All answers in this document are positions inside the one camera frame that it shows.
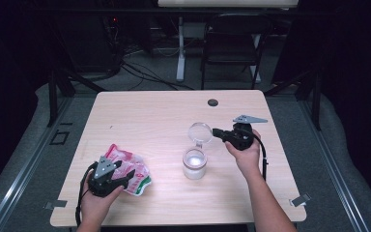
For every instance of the person's right hand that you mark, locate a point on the person's right hand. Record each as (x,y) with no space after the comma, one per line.
(249,159)

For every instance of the white desk leg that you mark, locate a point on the white desk leg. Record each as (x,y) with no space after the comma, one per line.
(180,61)
(256,71)

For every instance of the clear glass jar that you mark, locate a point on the clear glass jar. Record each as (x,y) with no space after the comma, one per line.
(194,166)

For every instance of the dark round table grommet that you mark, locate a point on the dark round table grommet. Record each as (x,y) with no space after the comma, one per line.
(213,102)

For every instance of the person's left hand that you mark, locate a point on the person's left hand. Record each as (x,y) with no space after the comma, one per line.
(95,206)

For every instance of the aluminium floor rail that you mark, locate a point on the aluminium floor rail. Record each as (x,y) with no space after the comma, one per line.
(19,190)
(338,180)

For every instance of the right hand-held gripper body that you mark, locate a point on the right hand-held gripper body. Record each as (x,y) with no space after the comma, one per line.
(241,137)

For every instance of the black folding chair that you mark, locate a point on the black folding chair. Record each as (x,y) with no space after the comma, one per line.
(232,45)

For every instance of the black metal stand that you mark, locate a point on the black metal stand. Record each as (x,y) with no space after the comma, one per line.
(317,103)
(52,100)

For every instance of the grey tape piece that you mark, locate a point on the grey tape piece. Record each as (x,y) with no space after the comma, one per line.
(56,204)
(300,200)

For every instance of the pink white plastic bag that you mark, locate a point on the pink white plastic bag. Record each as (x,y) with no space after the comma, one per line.
(135,170)

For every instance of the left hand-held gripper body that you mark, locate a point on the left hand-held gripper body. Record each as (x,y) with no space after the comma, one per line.
(104,185)

